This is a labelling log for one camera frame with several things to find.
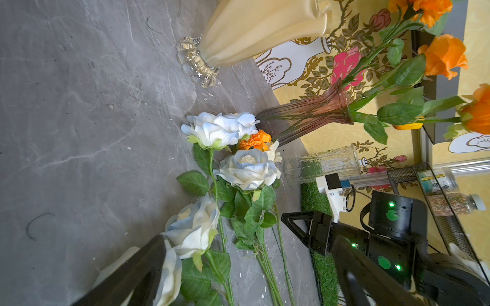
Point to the grey wall planter tray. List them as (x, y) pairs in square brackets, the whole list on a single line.
[(438, 87)]

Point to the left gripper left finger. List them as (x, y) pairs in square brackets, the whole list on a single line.
[(137, 279)]

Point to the cream wavy glass vase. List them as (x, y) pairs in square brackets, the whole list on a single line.
[(238, 30)]

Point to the jar of coloured beads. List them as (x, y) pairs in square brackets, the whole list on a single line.
[(455, 204)]

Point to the orange rose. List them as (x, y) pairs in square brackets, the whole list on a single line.
[(411, 111), (441, 57)]

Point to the black wire wall basket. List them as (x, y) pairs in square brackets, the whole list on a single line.
[(450, 228)]

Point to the clear glass vase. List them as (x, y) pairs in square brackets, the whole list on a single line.
[(305, 169)]

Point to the green artificial grass mat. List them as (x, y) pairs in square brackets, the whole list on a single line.
[(323, 263)]

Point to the white plush toy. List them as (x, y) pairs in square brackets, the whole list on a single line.
[(480, 268)]

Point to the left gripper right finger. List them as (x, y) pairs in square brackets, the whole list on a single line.
[(358, 276)]

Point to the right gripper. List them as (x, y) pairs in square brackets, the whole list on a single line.
[(393, 256)]

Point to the glass jar with label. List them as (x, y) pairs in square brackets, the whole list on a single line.
[(438, 180)]

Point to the purple ribbed glass vase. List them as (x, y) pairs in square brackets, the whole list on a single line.
[(291, 121)]

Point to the orange marigold flower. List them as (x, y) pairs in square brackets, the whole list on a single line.
[(411, 15)]

